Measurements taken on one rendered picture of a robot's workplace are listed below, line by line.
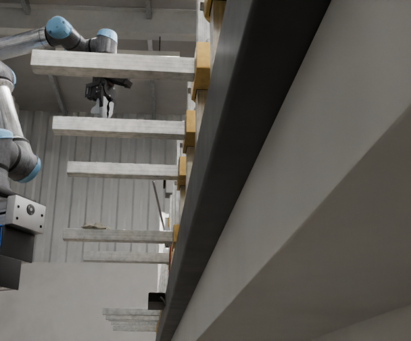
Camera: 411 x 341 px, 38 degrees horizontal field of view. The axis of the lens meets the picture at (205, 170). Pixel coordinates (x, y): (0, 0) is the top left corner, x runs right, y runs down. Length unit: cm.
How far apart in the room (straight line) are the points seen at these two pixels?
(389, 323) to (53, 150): 970
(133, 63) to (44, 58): 14
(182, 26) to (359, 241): 740
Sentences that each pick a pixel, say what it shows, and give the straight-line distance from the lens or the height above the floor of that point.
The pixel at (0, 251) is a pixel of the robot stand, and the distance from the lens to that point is 187.
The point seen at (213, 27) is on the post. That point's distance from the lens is 81.
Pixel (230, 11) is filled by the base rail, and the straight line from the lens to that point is 43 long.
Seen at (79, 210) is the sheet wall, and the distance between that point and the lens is 990.
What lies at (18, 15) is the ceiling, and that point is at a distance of 805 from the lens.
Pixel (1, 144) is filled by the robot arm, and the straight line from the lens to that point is 209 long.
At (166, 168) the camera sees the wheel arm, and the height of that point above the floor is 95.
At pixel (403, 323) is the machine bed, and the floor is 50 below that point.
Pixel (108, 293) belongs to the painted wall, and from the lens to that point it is 951.
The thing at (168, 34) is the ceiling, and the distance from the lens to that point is 763.
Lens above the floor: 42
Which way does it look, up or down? 21 degrees up
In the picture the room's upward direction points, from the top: straight up
